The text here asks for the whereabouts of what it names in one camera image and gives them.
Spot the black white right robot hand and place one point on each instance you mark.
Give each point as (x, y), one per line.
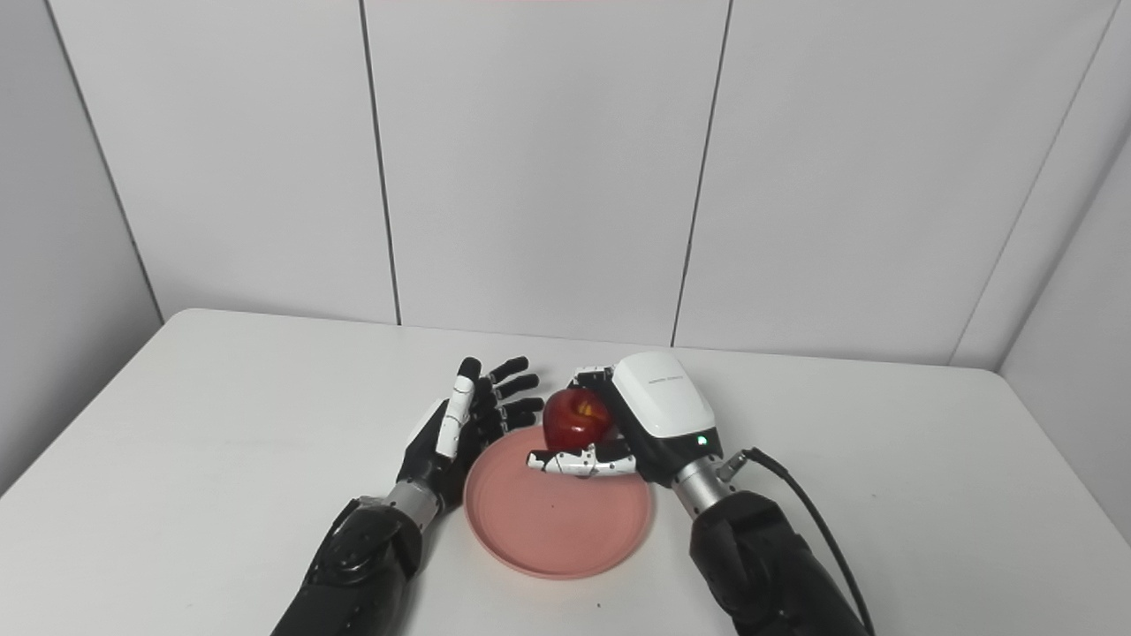
(663, 402)

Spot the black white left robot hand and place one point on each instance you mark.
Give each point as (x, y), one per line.
(433, 464)

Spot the red apple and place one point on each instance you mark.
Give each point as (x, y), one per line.
(574, 420)

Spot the pink plastic plate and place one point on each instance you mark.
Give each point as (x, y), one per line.
(557, 521)

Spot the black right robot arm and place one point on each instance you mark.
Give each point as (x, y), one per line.
(760, 565)

